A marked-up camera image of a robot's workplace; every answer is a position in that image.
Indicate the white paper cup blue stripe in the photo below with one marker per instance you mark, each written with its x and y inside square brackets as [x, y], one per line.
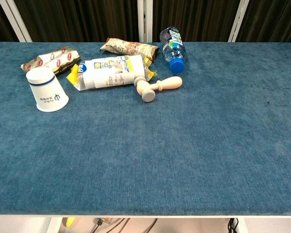
[47, 89]

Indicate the wooden massage hammer grey ends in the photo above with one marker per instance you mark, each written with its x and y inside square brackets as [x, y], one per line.
[145, 88]

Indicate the blue fabric table cloth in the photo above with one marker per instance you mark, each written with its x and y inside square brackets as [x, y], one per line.
[160, 150]

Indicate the white and yellow plastic package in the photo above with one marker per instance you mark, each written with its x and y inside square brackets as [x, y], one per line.
[111, 72]

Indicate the brown peanut snack bag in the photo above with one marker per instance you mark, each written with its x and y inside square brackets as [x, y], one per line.
[128, 48]

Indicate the clear water bottle blue cap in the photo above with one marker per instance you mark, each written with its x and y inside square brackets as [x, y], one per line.
[173, 48]

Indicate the gold snack packet red labels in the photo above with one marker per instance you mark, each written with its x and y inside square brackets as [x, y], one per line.
[51, 59]

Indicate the dark pleated curtain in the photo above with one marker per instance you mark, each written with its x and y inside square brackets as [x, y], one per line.
[82, 19]

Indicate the yellow object under table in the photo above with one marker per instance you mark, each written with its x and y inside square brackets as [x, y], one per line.
[69, 221]

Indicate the white table leg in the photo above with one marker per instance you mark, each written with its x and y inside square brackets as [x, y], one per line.
[54, 225]
[243, 227]

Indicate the white upright frame post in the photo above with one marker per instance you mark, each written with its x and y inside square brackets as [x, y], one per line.
[145, 19]

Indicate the white slanted frame post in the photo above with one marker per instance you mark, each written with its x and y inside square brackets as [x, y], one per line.
[14, 20]
[238, 20]

